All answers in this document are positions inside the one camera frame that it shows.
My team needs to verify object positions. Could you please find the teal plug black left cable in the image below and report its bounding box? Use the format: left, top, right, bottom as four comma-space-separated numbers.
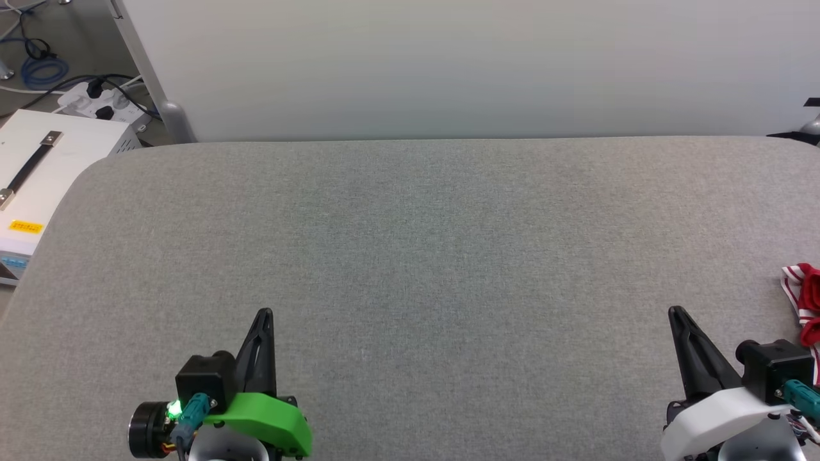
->
169, 393, 216, 461

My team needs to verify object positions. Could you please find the teal plug right cable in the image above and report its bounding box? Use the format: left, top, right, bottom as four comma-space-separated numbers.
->
783, 379, 820, 420

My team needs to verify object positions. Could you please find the white equipment box with handle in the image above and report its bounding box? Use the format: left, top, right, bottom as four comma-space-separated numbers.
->
0, 109, 142, 286

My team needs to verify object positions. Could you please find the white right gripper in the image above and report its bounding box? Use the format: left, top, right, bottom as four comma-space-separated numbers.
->
661, 306, 796, 461

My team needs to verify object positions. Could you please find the white power strip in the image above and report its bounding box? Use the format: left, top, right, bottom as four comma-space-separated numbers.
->
58, 82, 152, 133

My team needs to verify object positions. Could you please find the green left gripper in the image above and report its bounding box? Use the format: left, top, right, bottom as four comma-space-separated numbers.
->
205, 309, 313, 457

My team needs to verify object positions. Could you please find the white partition panel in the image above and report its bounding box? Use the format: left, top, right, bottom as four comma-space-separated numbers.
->
109, 0, 820, 143

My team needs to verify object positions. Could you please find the blue coiled cable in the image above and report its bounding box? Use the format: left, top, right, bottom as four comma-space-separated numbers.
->
20, 56, 70, 91

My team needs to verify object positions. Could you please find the red white basketball jersey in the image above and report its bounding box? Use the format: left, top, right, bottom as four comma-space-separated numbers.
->
780, 263, 820, 386

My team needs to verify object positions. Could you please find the black floor cable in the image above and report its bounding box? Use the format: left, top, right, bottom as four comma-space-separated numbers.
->
0, 75, 161, 122

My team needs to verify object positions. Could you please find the black stand base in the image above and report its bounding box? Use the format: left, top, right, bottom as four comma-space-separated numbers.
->
766, 97, 820, 149

